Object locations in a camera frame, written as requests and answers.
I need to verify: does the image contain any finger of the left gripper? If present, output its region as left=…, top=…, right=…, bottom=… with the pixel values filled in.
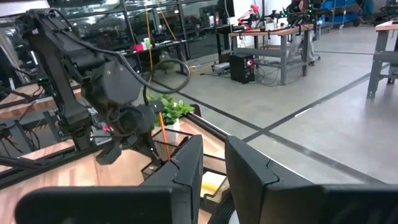
left=96, top=139, right=123, bottom=166
left=136, top=132, right=162, bottom=164

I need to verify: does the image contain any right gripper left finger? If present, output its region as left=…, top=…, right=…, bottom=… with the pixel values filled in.
left=141, top=134, right=205, bottom=224

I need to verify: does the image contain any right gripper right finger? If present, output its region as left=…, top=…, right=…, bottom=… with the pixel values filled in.
left=224, top=136, right=324, bottom=224

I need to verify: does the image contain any orange pencil red eraser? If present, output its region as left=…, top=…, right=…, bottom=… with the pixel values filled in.
left=157, top=111, right=172, bottom=162

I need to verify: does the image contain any black mesh desk organizer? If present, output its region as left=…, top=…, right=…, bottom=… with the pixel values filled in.
left=140, top=127, right=233, bottom=218

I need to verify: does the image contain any green plant white pot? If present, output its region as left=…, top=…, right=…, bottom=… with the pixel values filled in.
left=148, top=93, right=196, bottom=144

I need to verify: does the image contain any neighbouring wooden table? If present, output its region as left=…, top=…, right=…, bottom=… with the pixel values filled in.
left=0, top=81, right=82, bottom=121

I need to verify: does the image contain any black computer tower red light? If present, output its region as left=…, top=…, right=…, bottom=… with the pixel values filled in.
left=229, top=53, right=256, bottom=85

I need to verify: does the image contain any person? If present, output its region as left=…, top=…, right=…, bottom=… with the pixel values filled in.
left=287, top=0, right=317, bottom=67

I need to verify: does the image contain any wooden top workbench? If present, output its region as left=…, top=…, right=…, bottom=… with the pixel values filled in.
left=229, top=23, right=322, bottom=85
left=366, top=20, right=398, bottom=100

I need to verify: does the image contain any blue storage cart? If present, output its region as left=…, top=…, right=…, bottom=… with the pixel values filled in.
left=320, top=0, right=376, bottom=26

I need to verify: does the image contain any black aluminium rig frame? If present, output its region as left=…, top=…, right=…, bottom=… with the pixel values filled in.
left=0, top=104, right=233, bottom=189

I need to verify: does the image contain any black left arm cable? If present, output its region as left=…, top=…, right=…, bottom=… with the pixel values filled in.
left=46, top=7, right=191, bottom=106

